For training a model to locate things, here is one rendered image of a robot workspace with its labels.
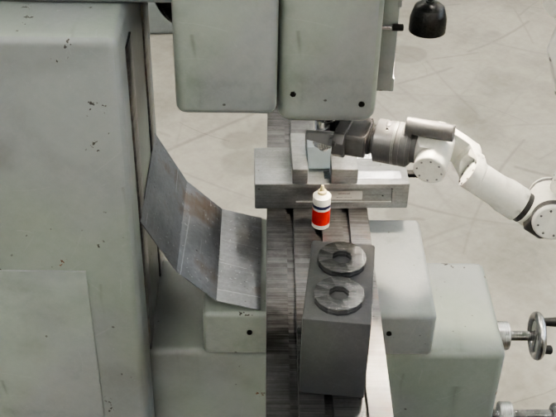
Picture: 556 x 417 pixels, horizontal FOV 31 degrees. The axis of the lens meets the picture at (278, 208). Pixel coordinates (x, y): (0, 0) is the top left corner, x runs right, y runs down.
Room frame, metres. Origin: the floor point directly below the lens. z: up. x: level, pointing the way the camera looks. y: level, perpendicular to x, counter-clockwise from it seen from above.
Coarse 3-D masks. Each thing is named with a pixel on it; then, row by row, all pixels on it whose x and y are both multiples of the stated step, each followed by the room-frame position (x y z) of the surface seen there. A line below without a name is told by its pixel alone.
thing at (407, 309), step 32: (384, 224) 1.90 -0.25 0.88; (416, 224) 1.90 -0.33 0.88; (384, 256) 1.78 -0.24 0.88; (416, 256) 1.78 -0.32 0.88; (384, 288) 1.67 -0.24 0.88; (416, 288) 1.67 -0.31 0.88; (224, 320) 1.57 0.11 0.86; (256, 320) 1.58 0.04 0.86; (384, 320) 1.58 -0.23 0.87; (416, 320) 1.58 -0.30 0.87; (416, 352) 1.58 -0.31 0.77
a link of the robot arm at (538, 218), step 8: (552, 184) 1.63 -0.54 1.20; (544, 208) 1.57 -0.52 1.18; (552, 208) 1.57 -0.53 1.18; (536, 216) 1.57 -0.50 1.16; (544, 216) 1.57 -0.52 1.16; (552, 216) 1.57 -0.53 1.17; (536, 224) 1.57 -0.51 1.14; (544, 224) 1.57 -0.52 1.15; (552, 224) 1.56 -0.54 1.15; (536, 232) 1.57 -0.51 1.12; (544, 232) 1.56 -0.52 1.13; (552, 232) 1.56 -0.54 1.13
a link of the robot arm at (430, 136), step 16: (400, 128) 1.69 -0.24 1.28; (416, 128) 1.67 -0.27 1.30; (432, 128) 1.66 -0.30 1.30; (448, 128) 1.66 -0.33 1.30; (400, 144) 1.66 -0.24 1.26; (416, 144) 1.67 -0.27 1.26; (432, 144) 1.66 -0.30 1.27; (448, 144) 1.67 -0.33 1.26; (400, 160) 1.66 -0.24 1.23; (416, 160) 1.63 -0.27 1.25; (432, 160) 1.61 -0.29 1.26; (448, 160) 1.64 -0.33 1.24; (432, 176) 1.62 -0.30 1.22
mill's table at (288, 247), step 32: (288, 128) 2.20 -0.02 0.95; (288, 224) 1.80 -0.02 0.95; (352, 224) 1.79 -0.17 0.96; (288, 256) 1.69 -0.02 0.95; (288, 288) 1.59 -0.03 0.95; (288, 320) 1.48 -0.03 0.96; (288, 352) 1.39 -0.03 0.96; (384, 352) 1.39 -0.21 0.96; (288, 384) 1.30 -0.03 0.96; (384, 384) 1.31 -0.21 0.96; (288, 416) 1.23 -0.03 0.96; (320, 416) 1.23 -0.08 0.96; (352, 416) 1.23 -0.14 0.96; (384, 416) 1.23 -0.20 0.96
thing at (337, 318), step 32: (320, 256) 1.44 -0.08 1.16; (352, 256) 1.44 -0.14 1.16; (320, 288) 1.35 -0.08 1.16; (352, 288) 1.35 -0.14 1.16; (320, 320) 1.28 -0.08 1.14; (352, 320) 1.28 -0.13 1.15; (320, 352) 1.28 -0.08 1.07; (352, 352) 1.28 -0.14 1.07; (320, 384) 1.28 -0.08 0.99; (352, 384) 1.28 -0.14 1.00
